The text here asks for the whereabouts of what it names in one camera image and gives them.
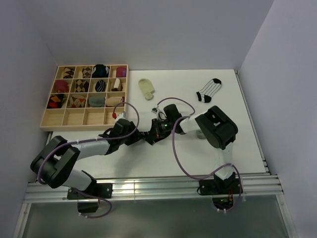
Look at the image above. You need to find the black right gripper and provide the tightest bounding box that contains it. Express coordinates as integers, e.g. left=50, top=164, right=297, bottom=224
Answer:
left=147, top=118, right=174, bottom=141

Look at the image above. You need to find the black sock with white stripes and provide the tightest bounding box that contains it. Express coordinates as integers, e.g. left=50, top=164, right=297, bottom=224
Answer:
left=141, top=131, right=161, bottom=145

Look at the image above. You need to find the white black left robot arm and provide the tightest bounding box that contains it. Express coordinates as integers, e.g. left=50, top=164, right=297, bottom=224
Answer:
left=30, top=119, right=147, bottom=198

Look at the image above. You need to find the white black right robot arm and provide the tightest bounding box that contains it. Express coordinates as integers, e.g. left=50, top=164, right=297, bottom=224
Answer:
left=145, top=104, right=243, bottom=195

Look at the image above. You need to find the grey ankle sock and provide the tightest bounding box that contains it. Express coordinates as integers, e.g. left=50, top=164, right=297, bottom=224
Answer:
left=196, top=130, right=206, bottom=139

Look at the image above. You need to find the cream ankle sock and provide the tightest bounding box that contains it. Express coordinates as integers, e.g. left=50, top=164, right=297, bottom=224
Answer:
left=138, top=78, right=155, bottom=101

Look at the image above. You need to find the white black striped ankle sock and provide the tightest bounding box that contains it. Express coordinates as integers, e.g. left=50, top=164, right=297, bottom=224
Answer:
left=196, top=78, right=222, bottom=103

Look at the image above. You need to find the cream brown rolled sock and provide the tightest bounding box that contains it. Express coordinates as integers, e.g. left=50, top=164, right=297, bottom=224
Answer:
left=111, top=78, right=122, bottom=92

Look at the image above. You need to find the black white striped rolled sock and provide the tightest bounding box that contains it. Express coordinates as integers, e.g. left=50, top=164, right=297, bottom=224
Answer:
left=95, top=79, right=106, bottom=92

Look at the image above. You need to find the maroon rolled sock right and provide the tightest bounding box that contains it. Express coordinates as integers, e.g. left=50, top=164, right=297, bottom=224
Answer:
left=115, top=66, right=127, bottom=78

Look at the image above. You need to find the maroon rolled sock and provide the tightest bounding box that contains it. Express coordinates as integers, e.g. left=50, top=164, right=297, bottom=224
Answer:
left=55, top=80, right=69, bottom=93
left=115, top=66, right=127, bottom=78

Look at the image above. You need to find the wooden compartment sock box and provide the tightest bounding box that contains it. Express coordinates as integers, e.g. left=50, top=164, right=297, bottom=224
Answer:
left=40, top=64, right=129, bottom=131

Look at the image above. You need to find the beige orange argyle rolled sock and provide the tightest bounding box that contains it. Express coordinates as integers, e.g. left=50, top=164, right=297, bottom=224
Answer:
left=68, top=95, right=86, bottom=108

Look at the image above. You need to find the black blue rolled sock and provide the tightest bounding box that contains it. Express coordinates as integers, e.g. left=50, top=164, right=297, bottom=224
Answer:
left=92, top=64, right=110, bottom=78

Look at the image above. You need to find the brown yellow argyle rolled sock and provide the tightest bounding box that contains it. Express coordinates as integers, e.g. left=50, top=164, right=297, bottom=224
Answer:
left=74, top=79, right=89, bottom=93

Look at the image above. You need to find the beige grey argyle rolled sock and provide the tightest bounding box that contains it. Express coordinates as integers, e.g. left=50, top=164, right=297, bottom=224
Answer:
left=82, top=66, right=92, bottom=78

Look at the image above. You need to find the red orange argyle rolled sock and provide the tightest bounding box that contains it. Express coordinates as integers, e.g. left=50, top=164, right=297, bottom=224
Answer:
left=47, top=94, right=64, bottom=109

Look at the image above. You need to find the maroon rolled sock left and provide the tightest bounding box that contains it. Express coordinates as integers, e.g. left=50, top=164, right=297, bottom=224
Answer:
left=55, top=80, right=69, bottom=93

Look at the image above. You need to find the brown argyle rolled sock corner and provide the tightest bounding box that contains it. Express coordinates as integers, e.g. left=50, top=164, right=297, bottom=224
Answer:
left=63, top=67, right=75, bottom=79

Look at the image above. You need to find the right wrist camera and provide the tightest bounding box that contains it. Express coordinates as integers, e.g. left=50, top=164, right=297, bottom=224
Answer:
left=151, top=105, right=160, bottom=115

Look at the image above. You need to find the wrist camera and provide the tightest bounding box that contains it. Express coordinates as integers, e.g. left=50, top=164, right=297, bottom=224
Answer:
left=112, top=111, right=127, bottom=122
left=151, top=105, right=160, bottom=115

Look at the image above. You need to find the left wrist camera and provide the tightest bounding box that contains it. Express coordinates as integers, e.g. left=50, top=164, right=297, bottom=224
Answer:
left=112, top=111, right=127, bottom=122

